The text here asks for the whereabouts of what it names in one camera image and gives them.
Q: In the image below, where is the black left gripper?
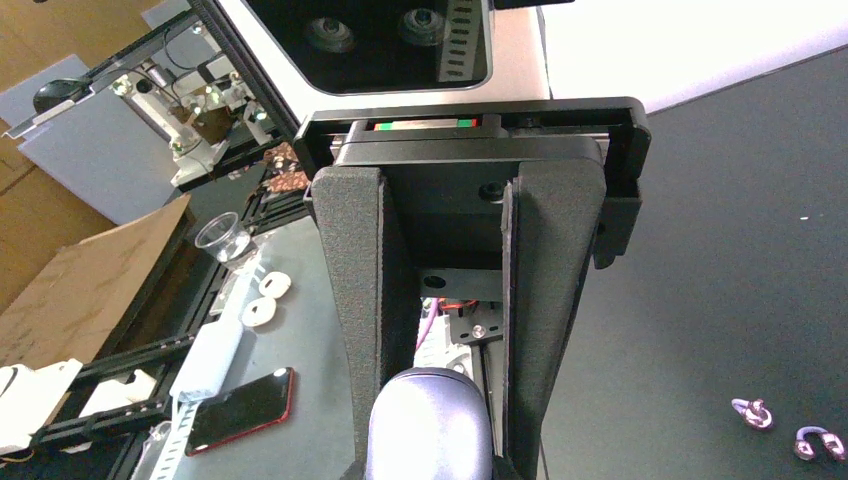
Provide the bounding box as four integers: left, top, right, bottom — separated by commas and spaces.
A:
294, 97, 651, 479

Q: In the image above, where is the purple charging case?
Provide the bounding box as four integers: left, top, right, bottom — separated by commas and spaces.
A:
364, 368, 494, 480

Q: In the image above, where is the purple earbud one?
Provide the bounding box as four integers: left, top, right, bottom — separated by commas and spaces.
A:
792, 425, 848, 463
731, 398, 774, 431

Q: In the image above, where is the clear plastic cup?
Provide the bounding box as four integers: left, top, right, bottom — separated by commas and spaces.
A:
194, 212, 257, 269

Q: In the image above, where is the white power strip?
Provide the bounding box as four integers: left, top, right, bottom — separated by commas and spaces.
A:
169, 320, 244, 402

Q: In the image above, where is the red black smartphone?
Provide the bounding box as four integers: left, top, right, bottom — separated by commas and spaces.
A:
184, 367, 296, 456

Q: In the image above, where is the brown cardboard sheet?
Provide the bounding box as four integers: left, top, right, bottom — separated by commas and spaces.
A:
1, 194, 192, 369

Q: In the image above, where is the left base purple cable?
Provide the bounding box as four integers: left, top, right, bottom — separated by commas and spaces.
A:
414, 298, 442, 352

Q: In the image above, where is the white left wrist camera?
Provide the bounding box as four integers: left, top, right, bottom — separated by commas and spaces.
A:
218, 0, 552, 124

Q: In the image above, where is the white slotted cable duct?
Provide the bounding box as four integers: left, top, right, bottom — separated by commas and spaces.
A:
149, 400, 201, 480

